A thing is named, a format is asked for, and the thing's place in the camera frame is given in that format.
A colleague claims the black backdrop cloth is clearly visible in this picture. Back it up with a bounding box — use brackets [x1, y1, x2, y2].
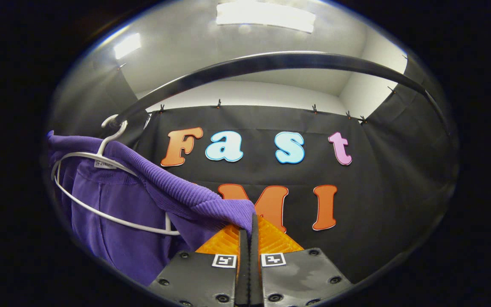
[47, 55, 459, 284]

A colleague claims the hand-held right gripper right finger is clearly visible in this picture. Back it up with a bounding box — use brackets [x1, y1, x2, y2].
[250, 213, 353, 307]

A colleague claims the purple jacket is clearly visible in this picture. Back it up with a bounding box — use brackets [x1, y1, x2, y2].
[46, 130, 257, 287]

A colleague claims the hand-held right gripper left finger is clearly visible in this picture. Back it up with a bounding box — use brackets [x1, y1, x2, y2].
[149, 224, 251, 307]

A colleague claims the white plastic hanger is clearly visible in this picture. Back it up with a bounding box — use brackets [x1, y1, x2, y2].
[51, 114, 181, 236]

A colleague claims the large ceiling light panel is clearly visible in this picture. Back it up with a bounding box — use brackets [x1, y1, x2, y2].
[216, 2, 316, 34]

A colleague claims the small ceiling light panel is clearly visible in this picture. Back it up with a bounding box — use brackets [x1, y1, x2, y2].
[113, 33, 142, 59]

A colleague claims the row of small backdrop clips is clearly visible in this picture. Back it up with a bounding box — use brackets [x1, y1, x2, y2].
[116, 55, 408, 126]

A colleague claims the black clothes rack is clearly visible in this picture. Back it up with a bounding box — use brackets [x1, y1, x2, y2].
[101, 51, 451, 137]

